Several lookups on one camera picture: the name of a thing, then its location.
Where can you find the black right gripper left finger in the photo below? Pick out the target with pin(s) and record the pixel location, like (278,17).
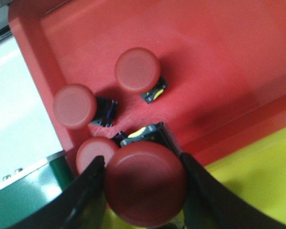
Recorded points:
(80,206)

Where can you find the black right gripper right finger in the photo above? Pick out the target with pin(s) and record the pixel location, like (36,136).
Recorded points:
(210,205)

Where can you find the red mushroom push button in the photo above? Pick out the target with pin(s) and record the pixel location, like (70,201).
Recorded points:
(75,106)
(145,181)
(138,71)
(98,146)

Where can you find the yellow plastic tray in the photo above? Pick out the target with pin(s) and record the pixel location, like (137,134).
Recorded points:
(256,174)

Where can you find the green conveyor belt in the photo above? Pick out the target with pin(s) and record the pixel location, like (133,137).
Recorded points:
(34,191)

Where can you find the red plastic tray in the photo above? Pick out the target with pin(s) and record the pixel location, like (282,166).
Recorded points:
(224,61)

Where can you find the aluminium conveyor front rail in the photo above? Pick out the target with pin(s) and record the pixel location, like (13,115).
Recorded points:
(22,172)

